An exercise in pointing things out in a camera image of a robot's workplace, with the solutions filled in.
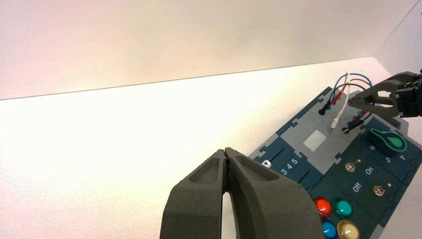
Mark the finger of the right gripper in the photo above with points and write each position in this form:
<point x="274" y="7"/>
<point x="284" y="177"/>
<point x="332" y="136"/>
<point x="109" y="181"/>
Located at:
<point x="372" y="90"/>
<point x="384" y="110"/>

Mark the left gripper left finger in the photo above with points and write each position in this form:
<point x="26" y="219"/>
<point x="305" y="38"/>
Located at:
<point x="194" y="204"/>

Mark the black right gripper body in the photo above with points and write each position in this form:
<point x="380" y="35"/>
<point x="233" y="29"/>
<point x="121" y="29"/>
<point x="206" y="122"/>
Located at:
<point x="410" y="99"/>

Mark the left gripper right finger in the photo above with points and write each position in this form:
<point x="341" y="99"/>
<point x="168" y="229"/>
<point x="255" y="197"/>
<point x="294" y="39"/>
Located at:
<point x="270" y="204"/>

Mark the green black rotary knob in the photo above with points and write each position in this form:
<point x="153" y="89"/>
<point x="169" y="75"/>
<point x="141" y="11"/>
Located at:
<point x="392" y="142"/>

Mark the small white slider knob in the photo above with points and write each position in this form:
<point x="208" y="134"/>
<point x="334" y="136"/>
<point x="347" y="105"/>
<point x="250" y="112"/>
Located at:
<point x="266" y="163"/>

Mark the red push button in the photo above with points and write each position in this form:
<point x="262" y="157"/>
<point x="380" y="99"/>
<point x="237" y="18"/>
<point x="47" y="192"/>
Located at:
<point x="322" y="207"/>

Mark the blue push button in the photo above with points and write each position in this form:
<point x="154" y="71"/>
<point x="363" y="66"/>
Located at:
<point x="329" y="230"/>

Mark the blue grey control panel board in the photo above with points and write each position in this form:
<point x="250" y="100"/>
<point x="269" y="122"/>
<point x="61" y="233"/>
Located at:
<point x="333" y="175"/>

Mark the teal push button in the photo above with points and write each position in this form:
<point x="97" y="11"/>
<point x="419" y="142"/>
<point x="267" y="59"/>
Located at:
<point x="343" y="207"/>

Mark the white square display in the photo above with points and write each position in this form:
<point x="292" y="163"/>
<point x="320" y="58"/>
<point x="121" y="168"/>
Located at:
<point x="315" y="141"/>

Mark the yellow push button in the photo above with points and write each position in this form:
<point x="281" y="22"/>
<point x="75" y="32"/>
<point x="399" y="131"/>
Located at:
<point x="348" y="230"/>

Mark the metal toggle switch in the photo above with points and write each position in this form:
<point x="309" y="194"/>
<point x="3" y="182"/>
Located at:
<point x="378" y="190"/>
<point x="349" y="167"/>

